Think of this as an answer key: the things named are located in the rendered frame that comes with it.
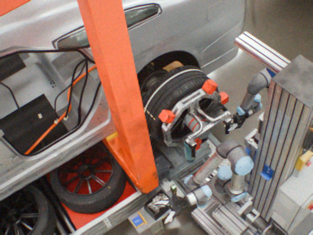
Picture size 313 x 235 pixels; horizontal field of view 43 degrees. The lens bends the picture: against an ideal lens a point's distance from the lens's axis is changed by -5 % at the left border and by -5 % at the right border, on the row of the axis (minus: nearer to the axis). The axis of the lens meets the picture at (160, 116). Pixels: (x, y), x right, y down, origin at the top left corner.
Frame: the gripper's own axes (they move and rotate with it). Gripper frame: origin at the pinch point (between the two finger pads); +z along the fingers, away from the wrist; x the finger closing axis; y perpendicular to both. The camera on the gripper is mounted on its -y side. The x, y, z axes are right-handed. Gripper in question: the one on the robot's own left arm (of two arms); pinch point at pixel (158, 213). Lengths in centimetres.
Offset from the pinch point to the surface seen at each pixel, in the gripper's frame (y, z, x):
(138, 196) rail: 76, 0, 68
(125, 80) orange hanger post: -72, -11, 40
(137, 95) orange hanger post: -55, -16, 43
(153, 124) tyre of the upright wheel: 16, -32, 81
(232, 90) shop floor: 104, -146, 155
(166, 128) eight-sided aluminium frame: 16, -38, 72
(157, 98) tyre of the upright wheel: 0, -42, 89
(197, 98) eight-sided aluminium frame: 2, -67, 74
